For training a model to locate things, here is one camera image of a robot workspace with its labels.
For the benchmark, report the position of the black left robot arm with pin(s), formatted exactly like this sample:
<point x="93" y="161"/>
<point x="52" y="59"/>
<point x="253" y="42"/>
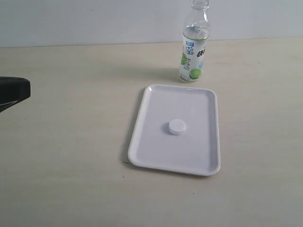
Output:
<point x="13" y="90"/>

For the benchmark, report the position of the white plastic tray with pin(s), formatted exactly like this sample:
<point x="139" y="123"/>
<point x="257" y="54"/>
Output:
<point x="194" y="152"/>

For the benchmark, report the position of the white bottle cap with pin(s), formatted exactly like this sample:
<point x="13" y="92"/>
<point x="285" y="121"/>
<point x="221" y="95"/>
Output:
<point x="177" y="127"/>

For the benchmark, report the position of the clear Gatorade drink bottle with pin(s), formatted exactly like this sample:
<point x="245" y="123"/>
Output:
<point x="196" y="32"/>

